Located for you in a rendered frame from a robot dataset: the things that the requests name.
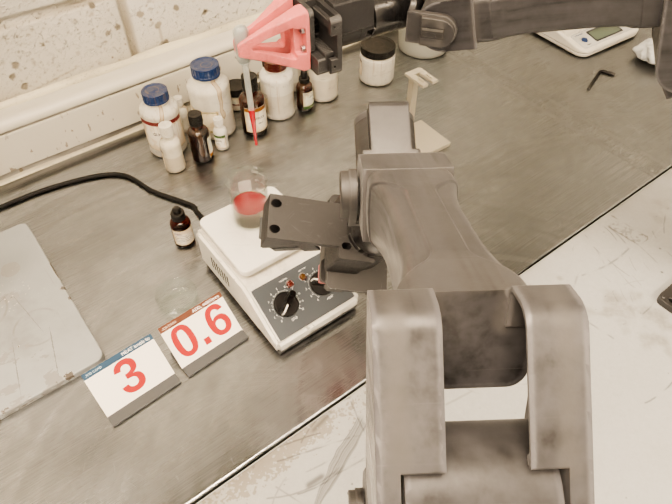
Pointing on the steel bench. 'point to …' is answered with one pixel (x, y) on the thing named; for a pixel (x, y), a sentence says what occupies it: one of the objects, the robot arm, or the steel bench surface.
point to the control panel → (309, 311)
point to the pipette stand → (427, 139)
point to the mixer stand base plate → (37, 325)
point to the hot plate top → (239, 241)
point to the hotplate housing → (240, 286)
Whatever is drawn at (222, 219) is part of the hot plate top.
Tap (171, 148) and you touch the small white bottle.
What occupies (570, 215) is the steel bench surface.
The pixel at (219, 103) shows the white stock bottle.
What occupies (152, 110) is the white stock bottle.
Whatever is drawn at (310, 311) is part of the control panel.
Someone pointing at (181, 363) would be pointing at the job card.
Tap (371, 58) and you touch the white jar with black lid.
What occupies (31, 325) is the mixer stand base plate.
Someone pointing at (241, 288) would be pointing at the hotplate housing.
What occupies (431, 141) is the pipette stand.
